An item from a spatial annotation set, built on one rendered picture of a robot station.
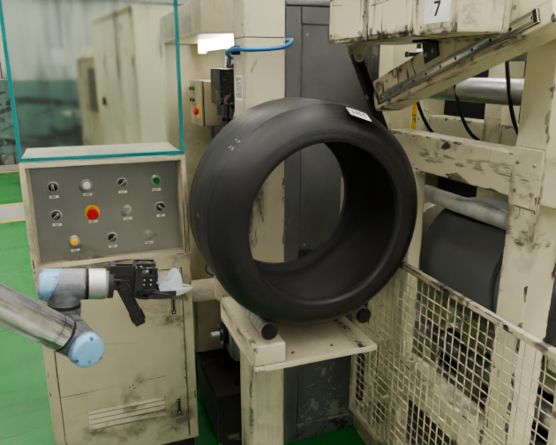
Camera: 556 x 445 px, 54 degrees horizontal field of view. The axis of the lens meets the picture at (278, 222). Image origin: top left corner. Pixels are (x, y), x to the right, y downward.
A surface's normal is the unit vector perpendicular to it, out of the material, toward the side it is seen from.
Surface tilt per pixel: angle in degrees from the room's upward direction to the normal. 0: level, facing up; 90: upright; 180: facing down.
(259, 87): 90
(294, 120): 45
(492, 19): 90
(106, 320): 90
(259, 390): 90
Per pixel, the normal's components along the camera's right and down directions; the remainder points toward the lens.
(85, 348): 0.62, 0.22
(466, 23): 0.35, 0.25
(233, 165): -0.34, -0.17
